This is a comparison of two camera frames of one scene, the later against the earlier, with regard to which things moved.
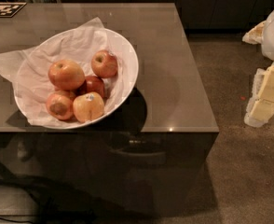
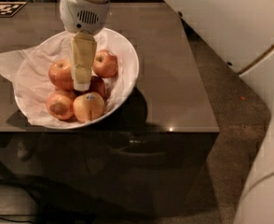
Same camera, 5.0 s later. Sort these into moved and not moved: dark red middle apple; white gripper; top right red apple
Moved: white gripper
Not moved: top right red apple; dark red middle apple
